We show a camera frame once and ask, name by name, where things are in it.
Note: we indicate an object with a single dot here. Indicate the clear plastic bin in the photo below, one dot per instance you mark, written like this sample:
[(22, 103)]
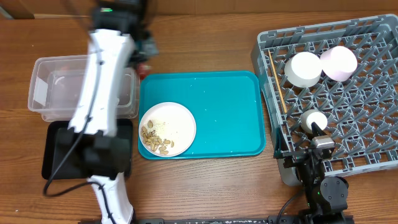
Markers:
[(56, 83)]

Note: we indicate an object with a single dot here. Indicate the teal serving tray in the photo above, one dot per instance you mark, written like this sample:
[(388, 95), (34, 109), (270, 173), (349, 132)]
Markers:
[(226, 106)]

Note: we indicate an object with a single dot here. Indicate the white bowl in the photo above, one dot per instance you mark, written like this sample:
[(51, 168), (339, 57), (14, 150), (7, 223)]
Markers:
[(303, 70)]

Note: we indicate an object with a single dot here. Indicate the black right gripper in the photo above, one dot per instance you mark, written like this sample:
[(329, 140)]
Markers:
[(293, 157)]

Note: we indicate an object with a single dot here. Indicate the peanut pile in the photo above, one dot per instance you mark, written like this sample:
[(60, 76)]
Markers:
[(153, 141)]

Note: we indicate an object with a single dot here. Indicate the large white plate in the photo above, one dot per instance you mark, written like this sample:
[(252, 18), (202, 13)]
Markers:
[(172, 121)]

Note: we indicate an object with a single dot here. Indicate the wooden chopstick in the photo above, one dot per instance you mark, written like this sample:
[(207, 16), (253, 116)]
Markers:
[(277, 83)]

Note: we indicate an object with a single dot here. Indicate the grey dishwasher rack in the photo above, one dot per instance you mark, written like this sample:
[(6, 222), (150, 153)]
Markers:
[(361, 112)]

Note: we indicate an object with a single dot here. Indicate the small pink plate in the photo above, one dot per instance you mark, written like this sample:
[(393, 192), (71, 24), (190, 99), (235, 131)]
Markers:
[(338, 63)]

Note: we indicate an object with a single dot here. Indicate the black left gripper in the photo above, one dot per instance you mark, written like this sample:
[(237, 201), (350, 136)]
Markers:
[(152, 50)]

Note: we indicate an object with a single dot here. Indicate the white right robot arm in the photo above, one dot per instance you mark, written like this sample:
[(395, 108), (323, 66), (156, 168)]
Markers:
[(326, 196)]

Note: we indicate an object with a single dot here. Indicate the black plastic tray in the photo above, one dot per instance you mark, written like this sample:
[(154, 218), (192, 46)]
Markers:
[(94, 155)]

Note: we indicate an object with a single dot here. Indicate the small white cup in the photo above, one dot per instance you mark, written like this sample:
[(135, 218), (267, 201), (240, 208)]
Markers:
[(313, 116)]

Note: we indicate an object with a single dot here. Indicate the red snack wrapper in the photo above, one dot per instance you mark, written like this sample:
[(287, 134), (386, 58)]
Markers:
[(143, 70)]

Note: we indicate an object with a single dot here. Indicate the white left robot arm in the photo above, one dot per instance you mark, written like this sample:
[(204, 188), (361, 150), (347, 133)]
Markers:
[(116, 27)]

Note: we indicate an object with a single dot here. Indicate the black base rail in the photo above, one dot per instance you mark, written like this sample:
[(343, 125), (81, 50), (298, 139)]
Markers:
[(248, 220)]

